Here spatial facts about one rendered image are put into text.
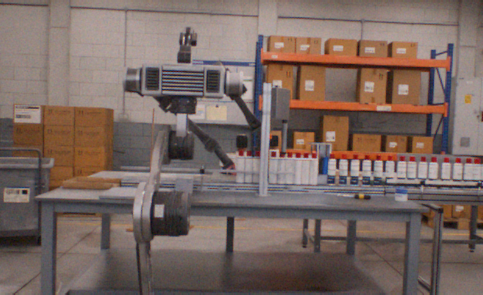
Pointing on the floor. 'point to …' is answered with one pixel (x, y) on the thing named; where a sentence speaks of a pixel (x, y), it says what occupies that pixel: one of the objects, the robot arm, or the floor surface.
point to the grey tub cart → (14, 194)
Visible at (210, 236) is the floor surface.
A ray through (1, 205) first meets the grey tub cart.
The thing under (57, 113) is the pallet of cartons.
